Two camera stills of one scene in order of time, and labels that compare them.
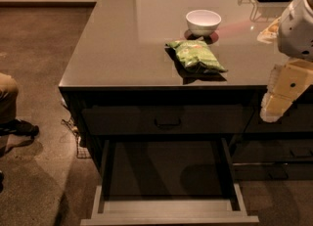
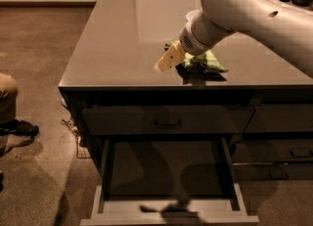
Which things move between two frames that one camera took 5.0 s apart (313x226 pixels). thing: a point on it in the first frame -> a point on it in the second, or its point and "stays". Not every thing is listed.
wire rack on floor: x=82 y=152 stays
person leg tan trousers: x=8 y=99 stays
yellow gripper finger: x=291 y=78 -> x=173 y=57
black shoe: x=18 y=126 stays
